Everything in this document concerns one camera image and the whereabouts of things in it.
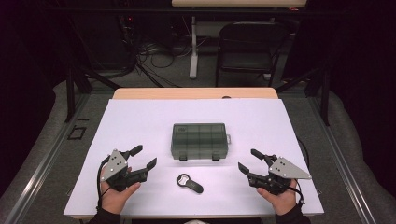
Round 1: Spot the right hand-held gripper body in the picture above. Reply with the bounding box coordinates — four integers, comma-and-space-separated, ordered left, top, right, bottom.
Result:
260, 156, 313, 196

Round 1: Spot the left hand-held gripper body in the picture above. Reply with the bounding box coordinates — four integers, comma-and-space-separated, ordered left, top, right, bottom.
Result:
100, 148, 140, 192

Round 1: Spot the clear grey compartment storage box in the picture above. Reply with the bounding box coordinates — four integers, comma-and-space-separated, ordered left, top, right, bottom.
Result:
170, 122, 232, 161

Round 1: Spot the person's right hand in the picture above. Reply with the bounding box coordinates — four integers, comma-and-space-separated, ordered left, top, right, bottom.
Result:
256, 186, 299, 217

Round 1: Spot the person's left hand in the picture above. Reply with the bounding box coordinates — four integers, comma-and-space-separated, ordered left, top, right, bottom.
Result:
100, 167, 142, 216

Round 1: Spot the black bottle opener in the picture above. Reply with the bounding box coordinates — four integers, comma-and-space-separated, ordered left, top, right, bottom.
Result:
176, 173, 205, 194

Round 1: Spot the black tape square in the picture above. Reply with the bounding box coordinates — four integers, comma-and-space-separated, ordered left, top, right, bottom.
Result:
67, 125, 88, 141

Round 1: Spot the light wooden table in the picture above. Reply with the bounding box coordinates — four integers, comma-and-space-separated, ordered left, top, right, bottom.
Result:
64, 87, 325, 220

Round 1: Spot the black metal stand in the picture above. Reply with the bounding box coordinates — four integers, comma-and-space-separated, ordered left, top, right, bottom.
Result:
64, 64, 120, 123
275, 66, 332, 127

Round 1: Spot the black folding chair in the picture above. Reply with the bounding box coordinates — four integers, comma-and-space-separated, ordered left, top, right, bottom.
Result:
215, 21, 289, 88

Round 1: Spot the desk with white leg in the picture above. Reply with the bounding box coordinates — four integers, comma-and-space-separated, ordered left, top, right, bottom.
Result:
171, 0, 308, 79

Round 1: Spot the left hand-held gripper cable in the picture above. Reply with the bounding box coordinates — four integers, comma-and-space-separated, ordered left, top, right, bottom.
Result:
96, 155, 112, 210

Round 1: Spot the hand-held gripper cable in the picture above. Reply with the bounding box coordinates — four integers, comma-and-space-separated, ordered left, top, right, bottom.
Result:
96, 155, 112, 210
288, 179, 306, 205

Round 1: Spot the thin black cable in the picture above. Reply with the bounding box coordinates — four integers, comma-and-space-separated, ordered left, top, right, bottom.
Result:
297, 137, 311, 171

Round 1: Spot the right hand-held gripper cable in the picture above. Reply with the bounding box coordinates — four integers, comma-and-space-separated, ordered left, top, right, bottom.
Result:
288, 179, 306, 205

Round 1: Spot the aluminium floor rail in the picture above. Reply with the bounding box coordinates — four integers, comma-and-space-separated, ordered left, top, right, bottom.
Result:
307, 96, 378, 224
3, 92, 92, 224

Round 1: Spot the bundle of floor cables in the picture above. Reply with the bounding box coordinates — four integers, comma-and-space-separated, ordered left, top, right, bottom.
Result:
118, 15, 213, 88

